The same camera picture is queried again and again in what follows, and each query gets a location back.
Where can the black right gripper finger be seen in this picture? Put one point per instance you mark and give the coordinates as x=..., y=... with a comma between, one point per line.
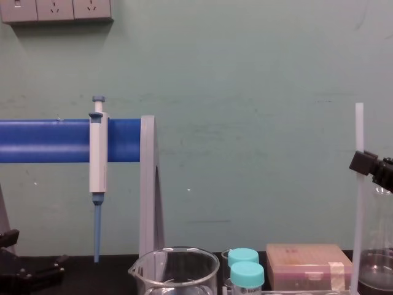
x=362, y=163

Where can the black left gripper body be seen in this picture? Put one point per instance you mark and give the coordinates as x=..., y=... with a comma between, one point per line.
x=21, y=273

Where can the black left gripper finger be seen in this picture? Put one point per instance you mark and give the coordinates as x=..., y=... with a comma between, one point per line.
x=53, y=264
x=9, y=237

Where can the white stirring rod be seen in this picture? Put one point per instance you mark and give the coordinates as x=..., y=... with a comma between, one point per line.
x=359, y=129

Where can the grey pipette stand upright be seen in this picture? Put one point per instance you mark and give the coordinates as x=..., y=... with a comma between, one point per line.
x=3, y=212
x=149, y=184

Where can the clear glass conical flask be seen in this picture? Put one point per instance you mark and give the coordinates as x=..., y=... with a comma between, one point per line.
x=377, y=261

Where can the blue pipette stand bar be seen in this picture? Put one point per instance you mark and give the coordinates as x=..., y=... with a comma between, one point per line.
x=46, y=141

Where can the white and blue pipette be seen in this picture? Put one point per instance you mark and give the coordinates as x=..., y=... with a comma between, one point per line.
x=97, y=159

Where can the pink pipette tip box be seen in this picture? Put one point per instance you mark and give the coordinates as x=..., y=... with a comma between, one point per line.
x=307, y=264

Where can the large clear glass beaker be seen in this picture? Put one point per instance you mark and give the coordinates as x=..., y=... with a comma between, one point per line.
x=184, y=276

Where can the teal capped sample tube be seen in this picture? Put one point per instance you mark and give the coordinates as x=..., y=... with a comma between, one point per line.
x=247, y=275
x=243, y=255

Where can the small clear glass beaker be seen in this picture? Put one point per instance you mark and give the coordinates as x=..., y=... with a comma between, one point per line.
x=225, y=267

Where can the grey wall socket panel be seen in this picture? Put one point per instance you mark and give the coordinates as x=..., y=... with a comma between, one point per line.
x=55, y=12

